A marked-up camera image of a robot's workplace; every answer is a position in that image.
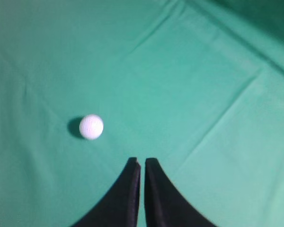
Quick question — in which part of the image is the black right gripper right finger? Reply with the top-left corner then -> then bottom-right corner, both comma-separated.
144,158 -> 215,227

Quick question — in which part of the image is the green cloth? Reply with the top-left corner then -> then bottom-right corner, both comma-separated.
0,0 -> 284,227

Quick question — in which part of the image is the white dimpled golf ball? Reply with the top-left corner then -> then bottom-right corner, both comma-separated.
79,114 -> 104,140

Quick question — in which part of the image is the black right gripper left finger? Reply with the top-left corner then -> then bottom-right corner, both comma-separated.
73,157 -> 141,227

